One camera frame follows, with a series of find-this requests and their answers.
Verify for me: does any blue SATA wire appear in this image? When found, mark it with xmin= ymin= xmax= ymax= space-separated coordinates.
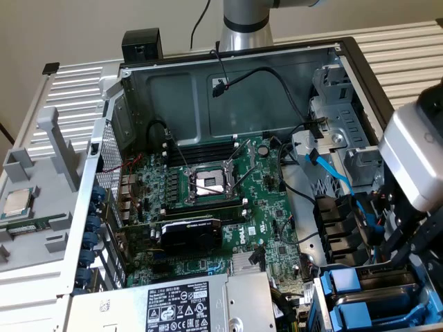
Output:
xmin=306 ymin=147 xmax=386 ymax=245

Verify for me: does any black fan shroud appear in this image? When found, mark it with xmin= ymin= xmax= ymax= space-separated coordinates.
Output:
xmin=313 ymin=192 xmax=377 ymax=268

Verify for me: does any silver drive cage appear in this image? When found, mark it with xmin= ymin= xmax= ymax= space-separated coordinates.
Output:
xmin=309 ymin=64 xmax=387 ymax=190

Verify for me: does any hard drive in blue caddy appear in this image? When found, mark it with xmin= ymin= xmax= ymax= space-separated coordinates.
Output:
xmin=313 ymin=254 xmax=443 ymax=332

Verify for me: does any green motherboard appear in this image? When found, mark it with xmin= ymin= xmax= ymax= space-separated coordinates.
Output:
xmin=117 ymin=133 xmax=314 ymax=288

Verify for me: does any metal locking lever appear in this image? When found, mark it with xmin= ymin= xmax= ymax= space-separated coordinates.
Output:
xmin=232 ymin=164 xmax=260 ymax=193
xmin=165 ymin=128 xmax=190 ymax=172

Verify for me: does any metal socket cover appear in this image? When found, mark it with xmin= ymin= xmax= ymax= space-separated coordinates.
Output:
xmin=224 ymin=138 xmax=257 ymax=174

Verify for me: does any silver heat sink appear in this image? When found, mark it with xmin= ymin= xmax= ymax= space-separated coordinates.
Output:
xmin=230 ymin=252 xmax=267 ymax=276

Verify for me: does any CPU socket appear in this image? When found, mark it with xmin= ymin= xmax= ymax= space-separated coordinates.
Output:
xmin=185 ymin=162 xmax=242 ymax=205

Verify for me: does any black graphics card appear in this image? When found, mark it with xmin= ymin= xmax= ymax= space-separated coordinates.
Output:
xmin=116 ymin=217 xmax=224 ymax=257

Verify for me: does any black RAM slot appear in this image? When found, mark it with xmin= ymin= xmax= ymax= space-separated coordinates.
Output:
xmin=171 ymin=146 xmax=238 ymax=155
xmin=169 ymin=151 xmax=237 ymax=160
xmin=172 ymin=141 xmax=238 ymax=150

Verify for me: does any open PC case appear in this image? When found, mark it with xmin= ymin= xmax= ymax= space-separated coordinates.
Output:
xmin=57 ymin=36 xmax=443 ymax=332

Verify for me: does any silver power supply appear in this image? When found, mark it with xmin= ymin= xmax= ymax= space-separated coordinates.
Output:
xmin=67 ymin=271 xmax=278 ymax=332

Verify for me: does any black box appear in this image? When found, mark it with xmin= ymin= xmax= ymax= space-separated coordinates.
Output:
xmin=121 ymin=28 xmax=164 ymax=65

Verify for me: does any grey parts rack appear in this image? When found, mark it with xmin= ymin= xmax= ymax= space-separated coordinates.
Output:
xmin=0 ymin=106 xmax=91 ymax=276

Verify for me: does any green RAM stick with label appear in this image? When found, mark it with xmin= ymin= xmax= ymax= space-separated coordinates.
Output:
xmin=0 ymin=213 xmax=69 ymax=239

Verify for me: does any silver CPU chip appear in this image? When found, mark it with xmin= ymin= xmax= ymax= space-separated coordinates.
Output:
xmin=0 ymin=186 xmax=39 ymax=221

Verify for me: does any thin looped black wire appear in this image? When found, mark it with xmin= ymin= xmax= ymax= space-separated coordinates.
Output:
xmin=278 ymin=214 xmax=296 ymax=247

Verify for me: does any black camera bracket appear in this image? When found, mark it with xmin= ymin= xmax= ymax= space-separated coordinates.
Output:
xmin=417 ymin=84 xmax=443 ymax=120

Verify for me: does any black wire angled plug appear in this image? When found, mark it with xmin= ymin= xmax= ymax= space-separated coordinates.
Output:
xmin=251 ymin=246 xmax=266 ymax=273

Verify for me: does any braided power cable bundle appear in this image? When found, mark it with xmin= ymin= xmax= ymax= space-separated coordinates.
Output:
xmin=270 ymin=286 xmax=314 ymax=332

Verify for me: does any black cable with plug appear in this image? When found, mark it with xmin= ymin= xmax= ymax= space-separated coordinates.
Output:
xmin=211 ymin=66 xmax=328 ymax=139

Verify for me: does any black cable loop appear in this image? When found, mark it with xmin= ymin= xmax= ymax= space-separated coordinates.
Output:
xmin=147 ymin=119 xmax=174 ymax=148

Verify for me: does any thin black cable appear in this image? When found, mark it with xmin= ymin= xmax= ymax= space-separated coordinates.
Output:
xmin=190 ymin=0 xmax=213 ymax=50

